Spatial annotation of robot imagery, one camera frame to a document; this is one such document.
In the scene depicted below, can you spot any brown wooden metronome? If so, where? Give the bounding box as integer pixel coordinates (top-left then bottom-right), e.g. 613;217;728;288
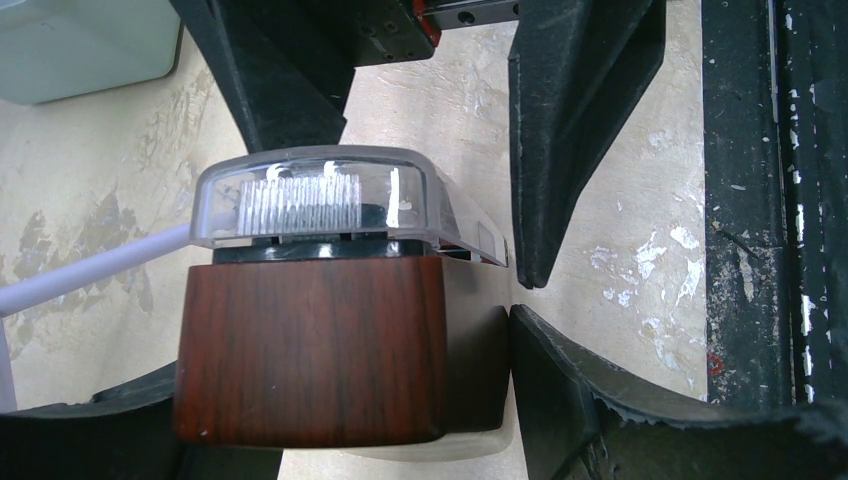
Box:
173;145;514;462

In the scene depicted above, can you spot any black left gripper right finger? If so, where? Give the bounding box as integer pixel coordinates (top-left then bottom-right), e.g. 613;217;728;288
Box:
509;305;847;479

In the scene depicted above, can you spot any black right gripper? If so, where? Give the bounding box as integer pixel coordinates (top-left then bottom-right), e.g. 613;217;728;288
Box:
172;0;519;153

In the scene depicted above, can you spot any lilac perforated music stand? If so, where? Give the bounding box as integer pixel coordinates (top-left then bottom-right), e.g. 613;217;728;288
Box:
0;223;193;415

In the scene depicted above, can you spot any translucent green storage box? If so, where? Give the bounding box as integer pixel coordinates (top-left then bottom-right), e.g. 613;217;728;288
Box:
1;1;181;105

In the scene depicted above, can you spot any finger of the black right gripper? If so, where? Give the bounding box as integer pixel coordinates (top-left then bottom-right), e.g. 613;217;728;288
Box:
508;0;667;289

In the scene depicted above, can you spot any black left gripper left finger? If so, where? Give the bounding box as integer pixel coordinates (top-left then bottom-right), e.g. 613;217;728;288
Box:
1;364;283;479

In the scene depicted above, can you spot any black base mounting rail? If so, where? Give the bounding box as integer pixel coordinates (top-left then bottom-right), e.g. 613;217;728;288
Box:
702;1;847;411

